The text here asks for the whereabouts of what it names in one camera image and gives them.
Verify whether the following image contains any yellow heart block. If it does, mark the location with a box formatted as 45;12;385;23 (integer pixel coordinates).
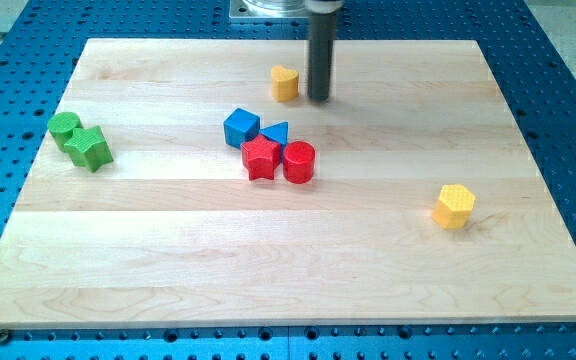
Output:
270;65;299;102

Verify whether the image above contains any light wooden board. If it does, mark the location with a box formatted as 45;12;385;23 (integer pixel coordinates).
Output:
0;38;576;329

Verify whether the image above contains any red star block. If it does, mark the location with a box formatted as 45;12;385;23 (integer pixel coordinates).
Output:
241;135;281;180

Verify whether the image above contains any blue triangle block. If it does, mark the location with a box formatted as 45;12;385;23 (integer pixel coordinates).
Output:
259;122;289;147

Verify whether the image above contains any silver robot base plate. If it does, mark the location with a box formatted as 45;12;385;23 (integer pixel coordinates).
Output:
229;0;308;21

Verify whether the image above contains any green cylinder block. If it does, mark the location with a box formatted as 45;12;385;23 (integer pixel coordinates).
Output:
47;112;82;152

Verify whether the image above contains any green star block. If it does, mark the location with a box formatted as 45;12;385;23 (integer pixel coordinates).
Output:
64;126;113;172

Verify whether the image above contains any yellow hexagon block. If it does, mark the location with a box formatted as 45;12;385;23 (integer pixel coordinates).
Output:
431;184;476;230

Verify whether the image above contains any blue cube block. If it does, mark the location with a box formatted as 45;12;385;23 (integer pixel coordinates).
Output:
223;108;260;149

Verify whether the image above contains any red cylinder block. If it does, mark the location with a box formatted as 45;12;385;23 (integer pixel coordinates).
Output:
283;141;316;184

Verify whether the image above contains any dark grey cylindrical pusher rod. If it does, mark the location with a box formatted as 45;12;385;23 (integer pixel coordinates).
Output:
305;0;344;102

